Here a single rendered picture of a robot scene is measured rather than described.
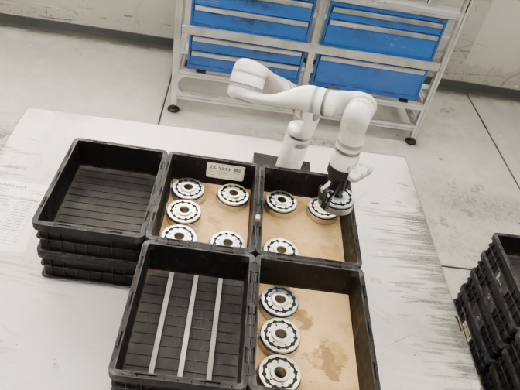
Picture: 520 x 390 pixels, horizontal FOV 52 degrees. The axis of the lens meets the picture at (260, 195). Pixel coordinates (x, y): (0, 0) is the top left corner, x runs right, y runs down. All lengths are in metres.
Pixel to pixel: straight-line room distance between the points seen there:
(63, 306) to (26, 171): 0.62
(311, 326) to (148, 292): 0.44
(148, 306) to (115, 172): 0.55
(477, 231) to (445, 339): 1.68
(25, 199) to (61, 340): 0.58
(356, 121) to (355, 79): 2.24
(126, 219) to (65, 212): 0.18
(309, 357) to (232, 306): 0.24
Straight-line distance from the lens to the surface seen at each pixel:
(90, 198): 1.73
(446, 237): 3.23
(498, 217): 3.58
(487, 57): 4.76
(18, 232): 1.83
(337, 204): 1.56
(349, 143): 1.40
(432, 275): 1.92
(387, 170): 2.30
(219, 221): 1.67
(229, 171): 1.76
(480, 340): 2.45
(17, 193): 1.97
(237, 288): 1.50
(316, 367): 1.40
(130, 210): 1.69
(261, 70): 1.44
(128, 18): 4.40
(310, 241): 1.67
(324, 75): 3.53
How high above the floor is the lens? 1.98
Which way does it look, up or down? 40 degrees down
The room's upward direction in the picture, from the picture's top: 12 degrees clockwise
